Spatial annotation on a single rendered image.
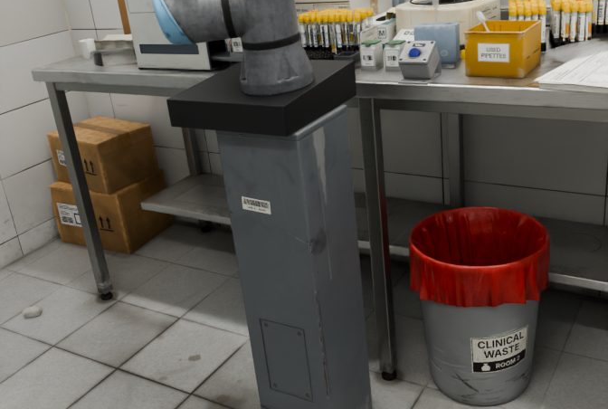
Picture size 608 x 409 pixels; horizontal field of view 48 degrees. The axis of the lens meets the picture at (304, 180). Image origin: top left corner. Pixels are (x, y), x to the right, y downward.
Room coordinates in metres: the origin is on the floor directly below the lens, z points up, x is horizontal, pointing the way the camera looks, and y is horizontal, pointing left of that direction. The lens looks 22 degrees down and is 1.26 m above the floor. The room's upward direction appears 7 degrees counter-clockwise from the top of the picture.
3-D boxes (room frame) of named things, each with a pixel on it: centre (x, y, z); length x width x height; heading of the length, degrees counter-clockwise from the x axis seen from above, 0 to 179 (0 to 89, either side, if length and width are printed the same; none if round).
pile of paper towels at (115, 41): (2.38, 0.56, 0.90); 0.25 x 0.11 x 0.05; 56
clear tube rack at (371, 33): (1.90, -0.14, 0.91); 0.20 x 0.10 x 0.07; 56
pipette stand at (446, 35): (1.63, -0.36, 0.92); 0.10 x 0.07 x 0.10; 63
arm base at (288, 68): (1.36, 0.03, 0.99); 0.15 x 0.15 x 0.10
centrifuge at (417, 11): (1.87, -0.43, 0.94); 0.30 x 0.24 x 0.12; 137
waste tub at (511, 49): (1.51, -0.48, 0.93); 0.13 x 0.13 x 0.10; 54
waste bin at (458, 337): (1.57, -0.42, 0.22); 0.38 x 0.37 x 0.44; 56
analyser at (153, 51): (2.04, 0.25, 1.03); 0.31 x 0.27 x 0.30; 56
